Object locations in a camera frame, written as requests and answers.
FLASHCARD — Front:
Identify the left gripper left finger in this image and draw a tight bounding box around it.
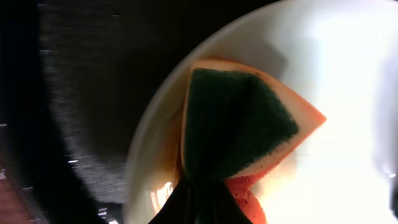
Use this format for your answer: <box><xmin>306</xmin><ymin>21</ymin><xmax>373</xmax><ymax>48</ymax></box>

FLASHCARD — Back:
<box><xmin>149</xmin><ymin>177</ymin><xmax>196</xmax><ymax>224</ymax></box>

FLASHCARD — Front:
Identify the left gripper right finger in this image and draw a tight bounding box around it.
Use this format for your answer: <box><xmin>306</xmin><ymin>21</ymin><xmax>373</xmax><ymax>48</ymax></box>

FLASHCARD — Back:
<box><xmin>211</xmin><ymin>182</ymin><xmax>252</xmax><ymax>224</ymax></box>

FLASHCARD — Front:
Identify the orange green sponge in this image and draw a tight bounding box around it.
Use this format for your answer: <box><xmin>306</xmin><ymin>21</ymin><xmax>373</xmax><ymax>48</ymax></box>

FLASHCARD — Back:
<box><xmin>181</xmin><ymin>59</ymin><xmax>326</xmax><ymax>223</ymax></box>

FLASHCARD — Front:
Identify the mint plate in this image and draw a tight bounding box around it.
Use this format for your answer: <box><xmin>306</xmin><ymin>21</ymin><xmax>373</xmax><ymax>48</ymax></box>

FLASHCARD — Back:
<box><xmin>123</xmin><ymin>1</ymin><xmax>397</xmax><ymax>223</ymax></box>

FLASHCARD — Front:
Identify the round black tray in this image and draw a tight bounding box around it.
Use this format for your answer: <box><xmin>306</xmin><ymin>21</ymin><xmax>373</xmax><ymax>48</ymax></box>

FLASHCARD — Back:
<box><xmin>1</xmin><ymin>0</ymin><xmax>266</xmax><ymax>223</ymax></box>

